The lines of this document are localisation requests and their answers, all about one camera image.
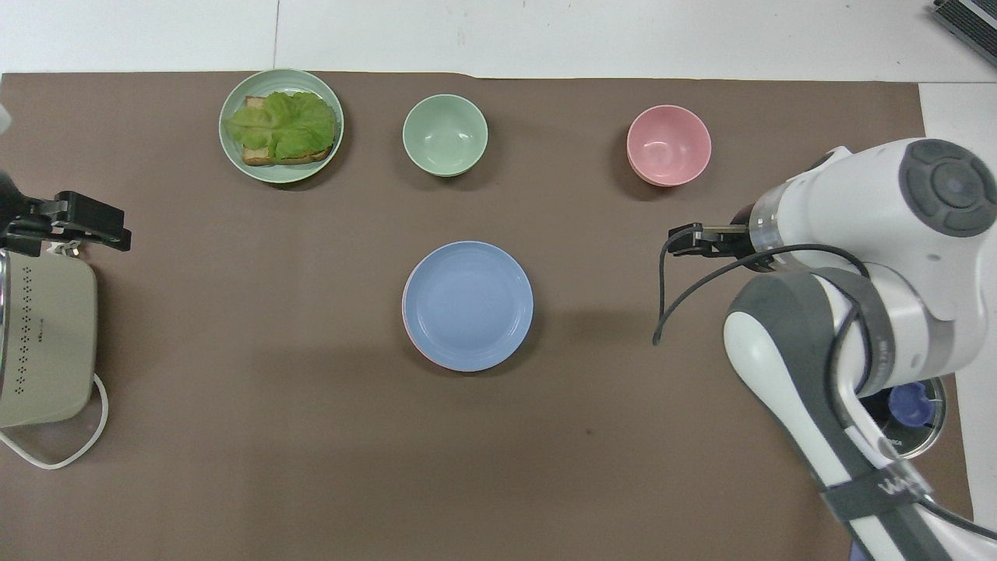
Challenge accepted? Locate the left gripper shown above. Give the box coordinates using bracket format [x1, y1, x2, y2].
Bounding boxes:
[0, 168, 59, 256]

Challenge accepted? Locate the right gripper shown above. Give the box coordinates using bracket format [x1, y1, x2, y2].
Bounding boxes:
[703, 204, 758, 272]

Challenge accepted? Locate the pink bowl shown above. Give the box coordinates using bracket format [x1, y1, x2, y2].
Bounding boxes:
[626, 105, 713, 188]

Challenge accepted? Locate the beige electric cooker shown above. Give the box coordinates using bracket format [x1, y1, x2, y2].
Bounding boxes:
[0, 248, 99, 428]

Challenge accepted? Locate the green plate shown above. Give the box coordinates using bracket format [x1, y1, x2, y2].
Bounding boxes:
[219, 69, 345, 185]

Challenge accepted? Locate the blue knob-shaped object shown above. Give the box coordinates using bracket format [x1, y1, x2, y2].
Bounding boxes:
[888, 382, 939, 428]

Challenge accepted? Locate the toast slice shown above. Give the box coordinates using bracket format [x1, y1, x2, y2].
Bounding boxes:
[241, 95, 336, 167]

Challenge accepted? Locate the round steel-rimmed container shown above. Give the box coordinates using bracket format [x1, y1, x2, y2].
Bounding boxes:
[860, 376, 949, 460]

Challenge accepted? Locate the blue plate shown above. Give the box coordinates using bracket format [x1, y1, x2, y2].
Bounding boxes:
[403, 241, 535, 372]

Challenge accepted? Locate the green lettuce leaf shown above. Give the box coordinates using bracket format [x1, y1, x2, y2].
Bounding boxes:
[223, 90, 338, 160]

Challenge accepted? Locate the green bowl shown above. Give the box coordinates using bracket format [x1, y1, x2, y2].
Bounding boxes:
[402, 94, 489, 178]

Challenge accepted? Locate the grey ribbed device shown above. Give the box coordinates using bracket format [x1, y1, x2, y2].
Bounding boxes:
[932, 0, 997, 58]

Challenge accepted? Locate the black cable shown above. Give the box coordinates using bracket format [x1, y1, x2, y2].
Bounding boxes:
[651, 223, 873, 437]

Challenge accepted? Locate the white power cable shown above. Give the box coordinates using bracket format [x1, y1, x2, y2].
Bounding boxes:
[0, 372, 109, 471]

